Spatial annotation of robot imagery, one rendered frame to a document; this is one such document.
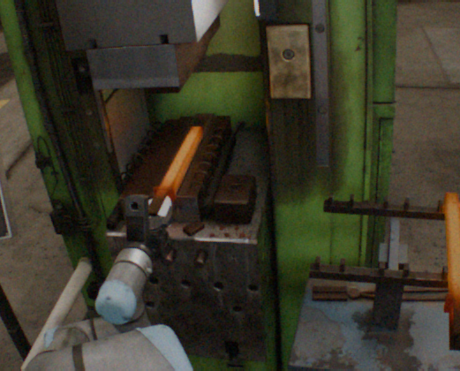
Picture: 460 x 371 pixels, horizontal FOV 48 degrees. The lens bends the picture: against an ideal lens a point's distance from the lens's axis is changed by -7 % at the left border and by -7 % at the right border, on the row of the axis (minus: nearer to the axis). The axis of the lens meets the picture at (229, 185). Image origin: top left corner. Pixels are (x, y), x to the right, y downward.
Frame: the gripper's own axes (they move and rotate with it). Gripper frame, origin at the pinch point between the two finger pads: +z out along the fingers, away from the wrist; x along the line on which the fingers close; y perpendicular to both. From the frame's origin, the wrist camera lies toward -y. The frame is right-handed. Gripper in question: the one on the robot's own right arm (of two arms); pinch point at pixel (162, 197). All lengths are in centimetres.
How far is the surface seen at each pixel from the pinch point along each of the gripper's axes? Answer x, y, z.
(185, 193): 4.7, 1.3, 3.6
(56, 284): -92, 99, 67
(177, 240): 3.0, 10.0, -3.3
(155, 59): 3.4, -32.8, 2.2
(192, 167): 3.3, 1.2, 15.4
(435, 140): 100, 99, 214
